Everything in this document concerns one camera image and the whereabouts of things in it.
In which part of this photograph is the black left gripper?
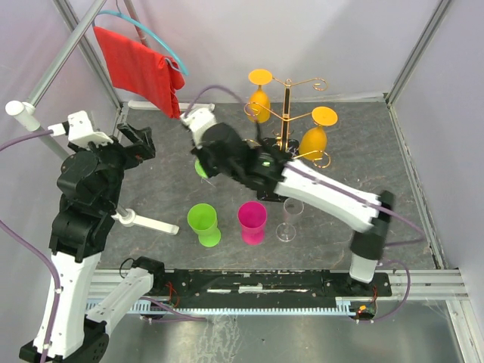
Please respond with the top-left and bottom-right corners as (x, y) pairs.
(71, 119), (157, 209)

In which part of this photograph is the green wine glass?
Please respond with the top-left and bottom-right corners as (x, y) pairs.
(194, 159), (208, 179)
(187, 203), (222, 247)

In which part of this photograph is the yellow wine glass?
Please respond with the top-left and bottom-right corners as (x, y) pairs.
(298, 106), (338, 162)
(246, 69), (273, 123)

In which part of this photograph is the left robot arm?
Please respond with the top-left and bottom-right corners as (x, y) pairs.
(19, 123), (156, 362)

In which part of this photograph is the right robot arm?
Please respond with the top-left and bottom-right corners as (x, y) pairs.
(189, 120), (395, 296)

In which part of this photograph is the gold wine glass rack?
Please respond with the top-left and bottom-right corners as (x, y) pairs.
(244, 77), (332, 169)

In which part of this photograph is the green wine glass front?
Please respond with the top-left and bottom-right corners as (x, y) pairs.
(187, 203), (222, 247)

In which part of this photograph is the pink wine glass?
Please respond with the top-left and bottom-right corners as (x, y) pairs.
(237, 201), (268, 246)

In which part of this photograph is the clear champagne glass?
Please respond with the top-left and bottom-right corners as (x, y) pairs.
(276, 198), (304, 242)

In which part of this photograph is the red cloth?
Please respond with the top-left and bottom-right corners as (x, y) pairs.
(93, 26), (185, 119)

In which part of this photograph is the white clothes stand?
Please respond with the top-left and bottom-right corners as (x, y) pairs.
(5, 1), (179, 235)

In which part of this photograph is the teal clothes hanger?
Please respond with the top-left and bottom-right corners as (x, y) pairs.
(95, 10), (189, 76)

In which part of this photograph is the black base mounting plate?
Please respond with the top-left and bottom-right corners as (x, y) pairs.
(124, 255), (392, 315)

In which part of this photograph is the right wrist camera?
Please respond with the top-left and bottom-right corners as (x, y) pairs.
(180, 107), (217, 147)

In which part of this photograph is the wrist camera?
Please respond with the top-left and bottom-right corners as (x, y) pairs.
(48, 110), (113, 148)
(180, 107), (217, 147)

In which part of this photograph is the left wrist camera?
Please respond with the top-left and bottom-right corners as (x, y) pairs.
(48, 110), (113, 148)

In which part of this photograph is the aluminium frame post left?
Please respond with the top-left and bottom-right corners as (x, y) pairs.
(53, 0), (122, 111)

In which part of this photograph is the white slotted cable duct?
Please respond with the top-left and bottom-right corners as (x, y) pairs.
(85, 296), (375, 315)

